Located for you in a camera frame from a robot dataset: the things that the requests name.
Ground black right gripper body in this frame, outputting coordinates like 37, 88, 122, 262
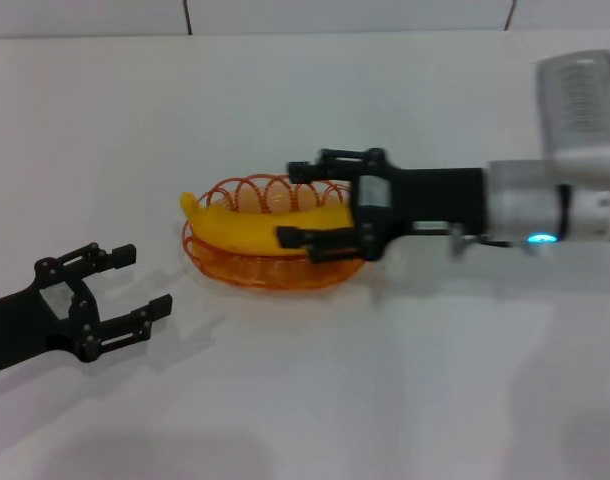
351, 147, 489, 263

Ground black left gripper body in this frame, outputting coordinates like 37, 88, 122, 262
0, 256, 104, 377

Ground orange wire basket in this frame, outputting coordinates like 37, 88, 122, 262
181, 172, 367, 292

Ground yellow banana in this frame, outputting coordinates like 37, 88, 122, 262
178, 191, 359, 257

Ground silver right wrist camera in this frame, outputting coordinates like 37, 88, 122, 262
534, 49, 610, 177

